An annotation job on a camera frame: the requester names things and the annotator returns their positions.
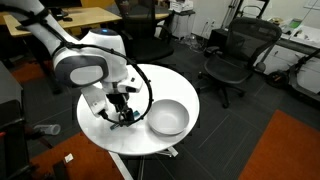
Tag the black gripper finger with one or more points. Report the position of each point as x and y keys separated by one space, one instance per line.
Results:
x=129 y=115
x=121 y=118

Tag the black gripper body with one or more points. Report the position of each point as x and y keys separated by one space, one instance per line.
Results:
x=118 y=99

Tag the teal and white marker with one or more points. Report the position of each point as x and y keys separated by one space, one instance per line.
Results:
x=114 y=126

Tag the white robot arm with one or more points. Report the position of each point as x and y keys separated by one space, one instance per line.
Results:
x=124 y=86

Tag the grey bowl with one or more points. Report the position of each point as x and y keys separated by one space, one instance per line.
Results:
x=168 y=117

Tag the round white table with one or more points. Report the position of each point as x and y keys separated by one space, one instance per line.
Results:
x=139 y=139

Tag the white paper scrap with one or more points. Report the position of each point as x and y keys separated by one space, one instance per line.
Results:
x=68 y=158

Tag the clear plastic cup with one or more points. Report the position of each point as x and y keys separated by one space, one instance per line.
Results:
x=49 y=129

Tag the wooden desk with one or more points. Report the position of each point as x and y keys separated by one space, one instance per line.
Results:
x=86 y=16

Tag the black computer mouse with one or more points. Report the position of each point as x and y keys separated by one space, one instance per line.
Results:
x=67 y=19

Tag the white cabinet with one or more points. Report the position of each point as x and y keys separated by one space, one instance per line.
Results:
x=182 y=23

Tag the black mesh office chair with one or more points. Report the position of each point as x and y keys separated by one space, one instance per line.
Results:
x=233 y=63

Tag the black monitor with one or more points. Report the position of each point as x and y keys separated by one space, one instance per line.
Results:
x=57 y=6

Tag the black electric scooter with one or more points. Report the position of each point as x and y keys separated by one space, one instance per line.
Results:
x=288 y=79

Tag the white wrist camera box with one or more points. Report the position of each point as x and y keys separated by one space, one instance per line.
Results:
x=95 y=98

